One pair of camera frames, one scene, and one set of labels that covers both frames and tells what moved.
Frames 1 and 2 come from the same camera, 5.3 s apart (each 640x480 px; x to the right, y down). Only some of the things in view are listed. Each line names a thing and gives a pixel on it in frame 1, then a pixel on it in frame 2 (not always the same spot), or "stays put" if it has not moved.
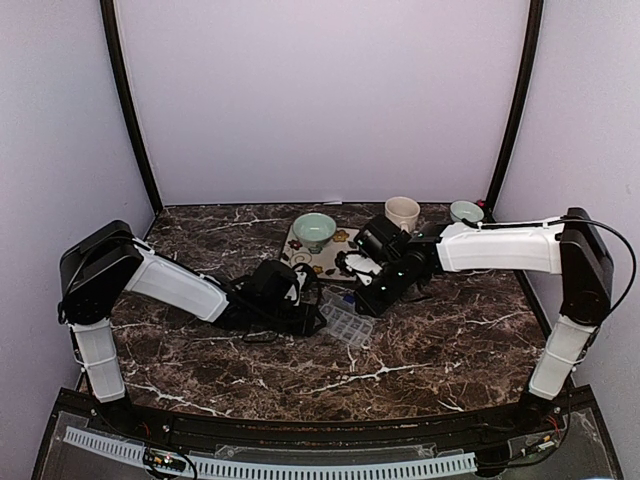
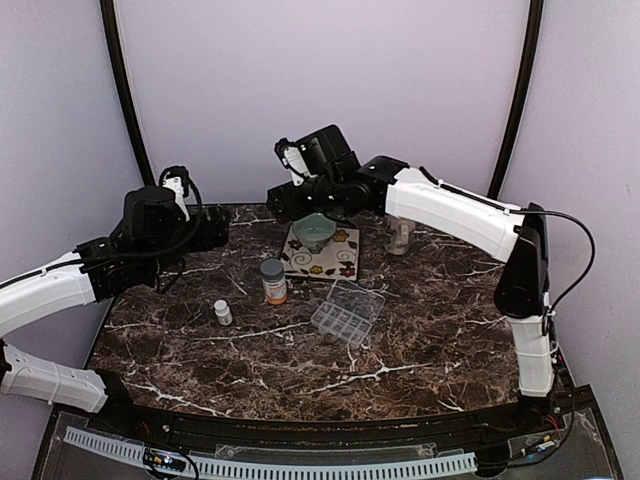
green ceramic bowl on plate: x=314 y=230 stays put
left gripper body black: x=294 y=326 to x=202 y=240
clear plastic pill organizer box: x=344 y=322 stays put
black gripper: x=305 y=290 to x=175 y=178
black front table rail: x=327 y=434 stays put
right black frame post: x=533 y=51 stays put
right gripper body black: x=380 y=301 to x=284 y=199
